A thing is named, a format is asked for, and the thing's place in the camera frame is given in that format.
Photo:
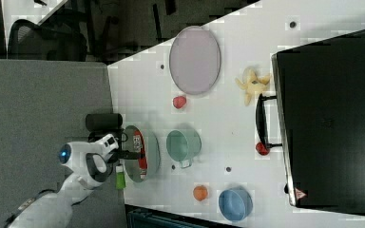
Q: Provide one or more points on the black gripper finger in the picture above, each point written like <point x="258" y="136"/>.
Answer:
<point x="127" y="155"/>

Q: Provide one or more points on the green oval strainer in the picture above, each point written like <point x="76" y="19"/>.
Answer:
<point x="152" y="153"/>

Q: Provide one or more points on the green cup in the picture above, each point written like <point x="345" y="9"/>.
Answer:
<point x="183" y="145"/>

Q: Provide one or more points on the green clamp handle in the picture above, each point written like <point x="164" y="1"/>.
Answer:
<point x="120" y="177"/>

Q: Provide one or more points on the black office chair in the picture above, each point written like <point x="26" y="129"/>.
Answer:
<point x="29" y="41"/>

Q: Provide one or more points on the black toaster oven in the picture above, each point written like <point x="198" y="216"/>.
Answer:
<point x="320" y="96"/>

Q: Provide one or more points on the purple round plate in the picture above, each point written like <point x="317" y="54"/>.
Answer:
<point x="195" y="60"/>

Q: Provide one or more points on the red plush strawberry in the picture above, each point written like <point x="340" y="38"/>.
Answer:
<point x="179" y="102"/>
<point x="262" y="149"/>

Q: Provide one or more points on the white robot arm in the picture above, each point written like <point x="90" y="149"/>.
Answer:
<point x="89" y="166"/>

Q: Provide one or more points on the yellow plush banana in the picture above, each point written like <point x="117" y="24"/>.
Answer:
<point x="251" y="84"/>

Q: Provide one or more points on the blue bowl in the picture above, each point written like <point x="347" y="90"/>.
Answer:
<point x="235" y="203"/>

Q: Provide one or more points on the red plush ketchup bottle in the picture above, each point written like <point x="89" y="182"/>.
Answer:
<point x="138" y="145"/>

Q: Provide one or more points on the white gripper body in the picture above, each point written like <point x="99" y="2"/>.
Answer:
<point x="106" y="146"/>

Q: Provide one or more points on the orange plush fruit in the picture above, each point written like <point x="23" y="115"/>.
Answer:
<point x="200" y="193"/>

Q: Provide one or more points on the black cylinder object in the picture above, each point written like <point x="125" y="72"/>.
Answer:
<point x="102" y="122"/>

